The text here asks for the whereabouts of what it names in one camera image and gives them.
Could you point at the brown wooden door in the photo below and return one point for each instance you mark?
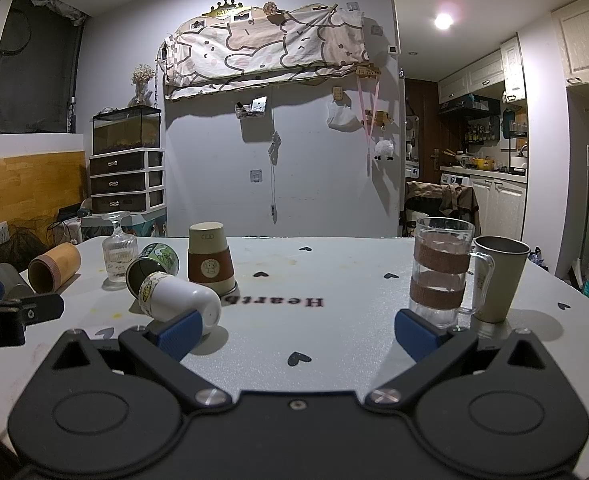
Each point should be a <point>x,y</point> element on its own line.
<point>422,130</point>

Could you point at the white hanging bag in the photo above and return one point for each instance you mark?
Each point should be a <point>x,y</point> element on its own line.
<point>341,116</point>

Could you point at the pink ribbon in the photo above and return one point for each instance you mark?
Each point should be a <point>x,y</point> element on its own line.
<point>369,115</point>

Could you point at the grey metal cup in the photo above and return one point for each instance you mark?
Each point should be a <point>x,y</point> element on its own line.
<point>499,280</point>

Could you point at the ribbed glass goblet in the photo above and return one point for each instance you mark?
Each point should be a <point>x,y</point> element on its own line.
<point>119,255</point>

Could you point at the chair with draped clothing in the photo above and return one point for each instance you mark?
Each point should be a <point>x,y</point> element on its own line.
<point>442,207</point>

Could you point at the glass mug with brown bands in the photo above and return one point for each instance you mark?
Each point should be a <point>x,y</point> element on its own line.
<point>437,270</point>

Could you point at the white drawer unit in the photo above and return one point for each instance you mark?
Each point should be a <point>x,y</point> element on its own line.
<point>124,180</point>

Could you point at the white upper kitchen cabinet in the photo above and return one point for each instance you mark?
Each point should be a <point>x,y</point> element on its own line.
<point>474,77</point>

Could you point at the white heart print table cover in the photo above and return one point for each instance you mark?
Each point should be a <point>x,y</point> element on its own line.
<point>314,340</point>

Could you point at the white cup with yellow label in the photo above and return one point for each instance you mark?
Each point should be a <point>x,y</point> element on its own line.
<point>179,300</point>

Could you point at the white kitchen cabinet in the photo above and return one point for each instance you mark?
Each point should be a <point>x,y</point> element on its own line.
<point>499,215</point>
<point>474,77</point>

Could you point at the ceiling spotlight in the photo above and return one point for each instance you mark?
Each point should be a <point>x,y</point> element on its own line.
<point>443,20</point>

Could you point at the dark window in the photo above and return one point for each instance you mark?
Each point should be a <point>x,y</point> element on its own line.
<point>34,65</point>

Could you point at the white plush sheep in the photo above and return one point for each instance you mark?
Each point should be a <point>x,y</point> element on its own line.
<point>384,149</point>

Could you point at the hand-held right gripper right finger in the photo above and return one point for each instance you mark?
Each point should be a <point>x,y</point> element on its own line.
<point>417,336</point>

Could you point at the glass fish tank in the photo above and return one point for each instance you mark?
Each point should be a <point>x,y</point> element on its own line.
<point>124,130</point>

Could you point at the white lower kitchen cabinet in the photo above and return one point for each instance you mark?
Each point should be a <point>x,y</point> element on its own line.
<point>499,215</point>

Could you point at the brown sleeved paper cup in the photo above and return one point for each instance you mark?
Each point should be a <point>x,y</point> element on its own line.
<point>209,260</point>

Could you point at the washing machine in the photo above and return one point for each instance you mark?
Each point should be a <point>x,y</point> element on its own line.
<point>454,181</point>

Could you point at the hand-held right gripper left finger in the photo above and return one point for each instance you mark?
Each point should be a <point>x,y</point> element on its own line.
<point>180,337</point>

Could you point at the printed blanket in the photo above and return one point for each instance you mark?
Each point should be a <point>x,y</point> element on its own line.
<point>264,45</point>

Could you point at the green printed cup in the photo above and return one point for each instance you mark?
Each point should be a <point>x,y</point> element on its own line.
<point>152,265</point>

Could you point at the bamboo cup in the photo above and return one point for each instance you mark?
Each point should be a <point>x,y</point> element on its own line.
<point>57,267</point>

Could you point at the gold crown decoration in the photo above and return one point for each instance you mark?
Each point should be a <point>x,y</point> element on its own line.
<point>227,8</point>

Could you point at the tall white wall cabinet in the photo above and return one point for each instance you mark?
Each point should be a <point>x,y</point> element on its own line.
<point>587,40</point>

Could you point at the dark tangled net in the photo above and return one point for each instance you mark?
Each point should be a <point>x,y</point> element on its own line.
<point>24,245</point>

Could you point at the dried flower vase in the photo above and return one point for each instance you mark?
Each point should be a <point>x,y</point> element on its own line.
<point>142,82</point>

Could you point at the yellow pot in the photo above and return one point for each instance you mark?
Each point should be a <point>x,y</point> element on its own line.
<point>482,163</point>

